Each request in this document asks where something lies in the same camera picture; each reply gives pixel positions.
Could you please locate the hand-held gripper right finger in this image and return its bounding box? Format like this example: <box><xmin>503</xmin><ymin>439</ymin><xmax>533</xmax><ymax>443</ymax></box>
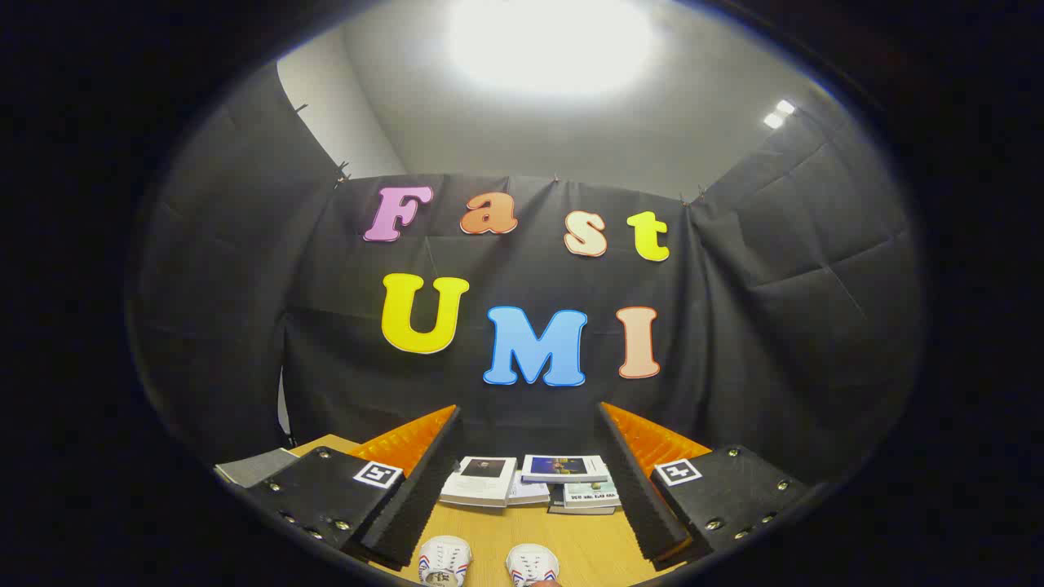
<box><xmin>598</xmin><ymin>401</ymin><xmax>810</xmax><ymax>572</ymax></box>

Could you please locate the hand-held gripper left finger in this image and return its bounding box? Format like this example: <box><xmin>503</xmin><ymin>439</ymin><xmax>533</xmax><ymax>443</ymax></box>
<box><xmin>243</xmin><ymin>404</ymin><xmax>463</xmax><ymax>570</ymax></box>

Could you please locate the white canvas shoe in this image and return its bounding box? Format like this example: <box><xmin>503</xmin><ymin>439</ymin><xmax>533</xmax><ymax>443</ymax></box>
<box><xmin>418</xmin><ymin>536</ymin><xmax>473</xmax><ymax>587</ymax></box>
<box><xmin>506</xmin><ymin>544</ymin><xmax>562</xmax><ymax>587</ymax></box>

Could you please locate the grey fabric storage box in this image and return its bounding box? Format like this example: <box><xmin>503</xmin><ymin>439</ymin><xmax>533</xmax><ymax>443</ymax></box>
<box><xmin>214</xmin><ymin>447</ymin><xmax>299</xmax><ymax>488</ymax></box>

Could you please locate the white book pale green cover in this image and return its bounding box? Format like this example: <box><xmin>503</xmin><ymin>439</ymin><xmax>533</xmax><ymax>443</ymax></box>
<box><xmin>563</xmin><ymin>481</ymin><xmax>622</xmax><ymax>510</ymax></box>

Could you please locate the white book dark photo cover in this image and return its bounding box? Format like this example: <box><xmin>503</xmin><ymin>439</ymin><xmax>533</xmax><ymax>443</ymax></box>
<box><xmin>440</xmin><ymin>455</ymin><xmax>519</xmax><ymax>509</ymax></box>

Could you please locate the white book blue photo cover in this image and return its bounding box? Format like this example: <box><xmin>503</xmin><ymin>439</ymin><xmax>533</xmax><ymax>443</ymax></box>
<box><xmin>521</xmin><ymin>454</ymin><xmax>611</xmax><ymax>484</ymax></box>

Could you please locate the dark grey book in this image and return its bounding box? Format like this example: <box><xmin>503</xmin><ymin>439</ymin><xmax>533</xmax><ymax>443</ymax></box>
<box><xmin>547</xmin><ymin>484</ymin><xmax>617</xmax><ymax>516</ymax></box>

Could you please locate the thin white book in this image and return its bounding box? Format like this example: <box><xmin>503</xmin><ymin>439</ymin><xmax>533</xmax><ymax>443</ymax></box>
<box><xmin>507</xmin><ymin>471</ymin><xmax>552</xmax><ymax>506</ymax></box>

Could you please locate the large round ceiling light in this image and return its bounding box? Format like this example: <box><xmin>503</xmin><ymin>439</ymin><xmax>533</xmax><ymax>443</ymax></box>
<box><xmin>447</xmin><ymin>0</ymin><xmax>655</xmax><ymax>100</ymax></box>

